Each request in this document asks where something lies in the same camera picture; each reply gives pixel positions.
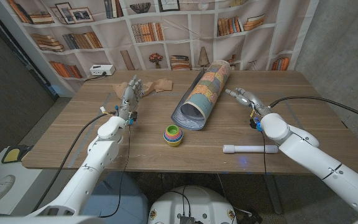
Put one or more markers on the rolled colourful map poster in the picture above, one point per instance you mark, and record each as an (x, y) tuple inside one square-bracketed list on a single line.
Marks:
[(207, 90)]

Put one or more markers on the printed bookshelf backdrop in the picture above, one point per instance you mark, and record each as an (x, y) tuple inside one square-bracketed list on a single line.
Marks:
[(191, 37)]

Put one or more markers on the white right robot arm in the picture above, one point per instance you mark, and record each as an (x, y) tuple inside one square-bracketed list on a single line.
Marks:
[(322, 161)]

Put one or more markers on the grey table leg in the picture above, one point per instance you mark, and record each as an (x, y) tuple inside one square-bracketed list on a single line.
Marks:
[(273, 196)]

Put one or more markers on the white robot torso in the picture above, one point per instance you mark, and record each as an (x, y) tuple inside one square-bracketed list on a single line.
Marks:
[(197, 205)]

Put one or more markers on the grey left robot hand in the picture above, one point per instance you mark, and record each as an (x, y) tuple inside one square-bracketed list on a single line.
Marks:
[(130, 96)]

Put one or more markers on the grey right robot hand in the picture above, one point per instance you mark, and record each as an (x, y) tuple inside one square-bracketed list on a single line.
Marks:
[(249, 99)]

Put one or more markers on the colourful stacking cups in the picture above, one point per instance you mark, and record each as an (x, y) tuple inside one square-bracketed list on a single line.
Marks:
[(172, 137)]

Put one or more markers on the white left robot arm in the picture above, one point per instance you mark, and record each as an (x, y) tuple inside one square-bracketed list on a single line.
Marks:
[(92, 161)]

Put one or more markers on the white floor platform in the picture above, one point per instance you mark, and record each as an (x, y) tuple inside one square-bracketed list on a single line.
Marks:
[(11, 169)]

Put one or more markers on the dark perforated panel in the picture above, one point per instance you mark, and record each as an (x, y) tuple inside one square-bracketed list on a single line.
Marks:
[(8, 93)]

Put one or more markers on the white power strip box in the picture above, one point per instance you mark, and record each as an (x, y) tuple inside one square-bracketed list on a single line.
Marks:
[(101, 70)]

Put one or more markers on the yellow and black pad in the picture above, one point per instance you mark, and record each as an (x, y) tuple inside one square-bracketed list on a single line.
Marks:
[(11, 154)]

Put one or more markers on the white plastic cylinder pipe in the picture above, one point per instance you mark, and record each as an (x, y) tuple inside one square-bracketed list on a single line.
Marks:
[(244, 149)]

